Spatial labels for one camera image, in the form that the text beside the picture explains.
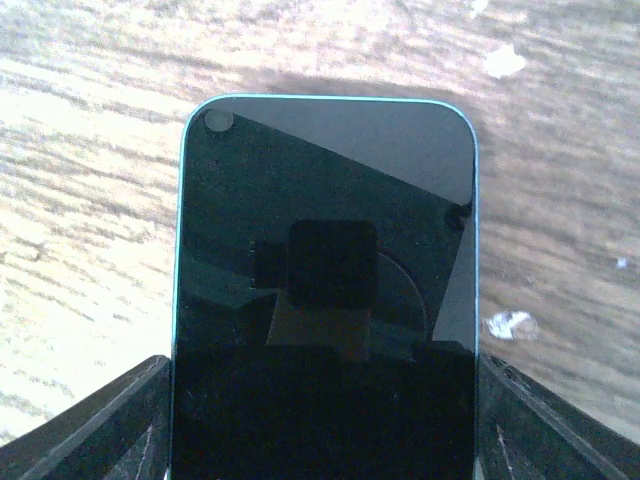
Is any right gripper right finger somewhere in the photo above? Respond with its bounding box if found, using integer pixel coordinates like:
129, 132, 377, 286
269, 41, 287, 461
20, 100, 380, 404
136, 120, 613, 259
478, 354, 639, 479

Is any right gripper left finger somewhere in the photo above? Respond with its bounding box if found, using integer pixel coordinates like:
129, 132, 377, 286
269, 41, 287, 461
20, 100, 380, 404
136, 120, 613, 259
1, 355, 171, 479

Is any teal-edged black phone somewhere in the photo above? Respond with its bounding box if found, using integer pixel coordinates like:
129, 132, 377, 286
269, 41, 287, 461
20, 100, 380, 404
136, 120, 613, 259
168, 94, 478, 479

